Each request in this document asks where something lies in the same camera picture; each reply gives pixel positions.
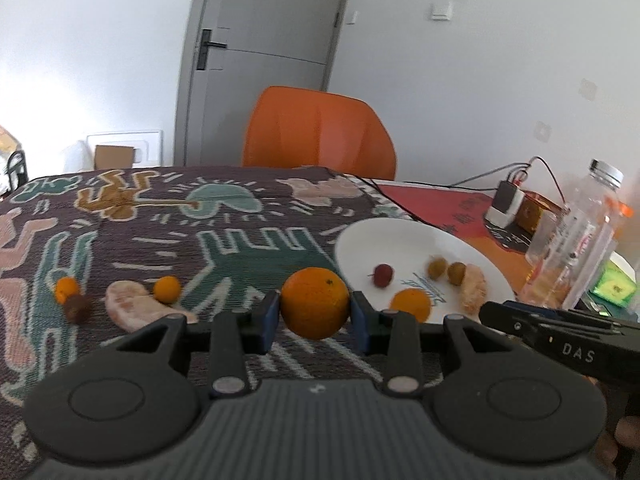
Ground medium orange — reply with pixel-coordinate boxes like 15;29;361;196
390;288;432;323

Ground red cherry fruit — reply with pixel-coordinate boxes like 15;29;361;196
371;263;394;288

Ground yellow plum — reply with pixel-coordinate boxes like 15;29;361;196
426;256;448;281
447;261;466;286

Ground small tangerine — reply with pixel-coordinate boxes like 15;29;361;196
153;275;182;304
54;276;80;306

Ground large orange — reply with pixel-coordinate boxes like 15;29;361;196
280;266;349;340

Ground peeled pomelo piece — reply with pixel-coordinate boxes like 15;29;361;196
459;264;488;315
104;281;198;333

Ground dark brown fruit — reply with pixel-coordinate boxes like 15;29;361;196
63;294;93;325

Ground small tangerine back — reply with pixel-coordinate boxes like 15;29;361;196
54;276;80;306

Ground person's right hand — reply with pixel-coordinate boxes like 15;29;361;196
593;380;639;479

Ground green package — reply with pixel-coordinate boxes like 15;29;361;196
589;252;639;311

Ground clear plastic bottle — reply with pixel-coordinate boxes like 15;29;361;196
518;159;624;310

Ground orange red mat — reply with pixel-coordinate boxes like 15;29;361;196
375;180;533;292

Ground orange gold box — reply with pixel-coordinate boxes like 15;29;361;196
515;191;562;234

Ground patterned woven blanket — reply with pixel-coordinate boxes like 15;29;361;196
1;167;407;479

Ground charger power block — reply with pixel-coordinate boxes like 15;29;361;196
485;180;525;229

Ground orange chair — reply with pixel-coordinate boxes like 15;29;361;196
241;86;397;180

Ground cardboard box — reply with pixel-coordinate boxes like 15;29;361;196
93;145;134;170

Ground paper bag on cart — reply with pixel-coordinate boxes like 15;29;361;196
0;127;21;158

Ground grey door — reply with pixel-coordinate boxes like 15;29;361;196
174;0;346;166

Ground black cable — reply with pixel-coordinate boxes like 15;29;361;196
344;155;572;226

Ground white board against wall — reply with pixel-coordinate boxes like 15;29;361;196
86;129;164;168

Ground black door handle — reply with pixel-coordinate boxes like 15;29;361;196
196;28;228;70

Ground white light switch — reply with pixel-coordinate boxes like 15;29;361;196
431;0;454;22

